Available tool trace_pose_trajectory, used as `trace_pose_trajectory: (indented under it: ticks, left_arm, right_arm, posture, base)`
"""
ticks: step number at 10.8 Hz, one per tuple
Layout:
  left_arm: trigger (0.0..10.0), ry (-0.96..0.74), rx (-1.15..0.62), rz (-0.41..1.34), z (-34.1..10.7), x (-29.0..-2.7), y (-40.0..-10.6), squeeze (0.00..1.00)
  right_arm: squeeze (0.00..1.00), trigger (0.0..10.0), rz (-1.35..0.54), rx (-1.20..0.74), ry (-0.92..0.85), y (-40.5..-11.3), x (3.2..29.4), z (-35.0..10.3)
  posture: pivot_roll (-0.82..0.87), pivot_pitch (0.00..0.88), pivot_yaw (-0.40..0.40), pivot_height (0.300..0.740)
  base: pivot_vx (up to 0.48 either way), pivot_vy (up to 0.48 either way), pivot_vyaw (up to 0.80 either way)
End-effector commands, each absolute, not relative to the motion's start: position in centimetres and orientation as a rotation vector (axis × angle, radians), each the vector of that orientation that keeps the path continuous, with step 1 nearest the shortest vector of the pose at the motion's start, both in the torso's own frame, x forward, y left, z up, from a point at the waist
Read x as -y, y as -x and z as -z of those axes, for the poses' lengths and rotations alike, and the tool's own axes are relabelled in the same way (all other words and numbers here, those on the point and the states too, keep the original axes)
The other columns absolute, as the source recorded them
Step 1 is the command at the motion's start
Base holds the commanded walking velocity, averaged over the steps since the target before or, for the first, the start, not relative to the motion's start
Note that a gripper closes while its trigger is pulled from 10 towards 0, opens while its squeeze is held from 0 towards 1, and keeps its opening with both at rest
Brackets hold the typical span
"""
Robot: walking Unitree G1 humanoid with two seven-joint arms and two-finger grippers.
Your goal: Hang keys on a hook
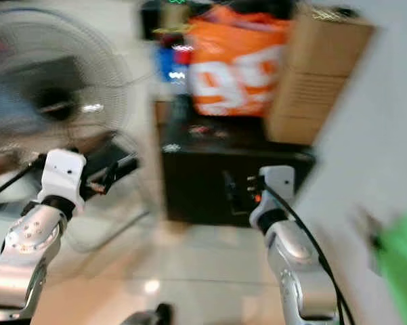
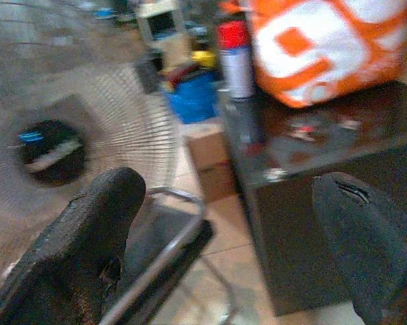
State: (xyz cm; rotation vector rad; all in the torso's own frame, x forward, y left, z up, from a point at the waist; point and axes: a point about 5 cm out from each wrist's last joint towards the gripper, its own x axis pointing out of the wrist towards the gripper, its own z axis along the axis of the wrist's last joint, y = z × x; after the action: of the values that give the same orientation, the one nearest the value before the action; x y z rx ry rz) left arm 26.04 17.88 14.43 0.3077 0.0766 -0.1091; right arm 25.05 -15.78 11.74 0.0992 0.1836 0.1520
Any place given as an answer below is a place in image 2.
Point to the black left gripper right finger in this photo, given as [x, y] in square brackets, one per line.
[365, 243]

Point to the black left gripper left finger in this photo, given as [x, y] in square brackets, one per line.
[88, 220]

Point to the key bunch with red tag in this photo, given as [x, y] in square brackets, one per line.
[303, 130]

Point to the black round fan hub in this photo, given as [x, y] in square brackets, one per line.
[54, 155]

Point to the black glass low table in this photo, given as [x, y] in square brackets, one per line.
[291, 237]

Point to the small brown cardboard box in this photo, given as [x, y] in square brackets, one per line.
[206, 149]

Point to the blue plastic bag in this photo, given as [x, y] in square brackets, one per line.
[193, 98]

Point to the yellow object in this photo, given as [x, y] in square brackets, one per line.
[204, 58]

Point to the beige box appliance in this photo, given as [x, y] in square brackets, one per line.
[159, 23]

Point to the red capped spray can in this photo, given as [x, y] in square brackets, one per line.
[237, 67]

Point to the orange white shopping bag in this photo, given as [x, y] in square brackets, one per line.
[291, 37]

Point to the chrome fan stand frame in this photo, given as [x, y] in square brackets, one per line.
[176, 246]

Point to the black fan base plate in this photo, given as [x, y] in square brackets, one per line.
[186, 260]

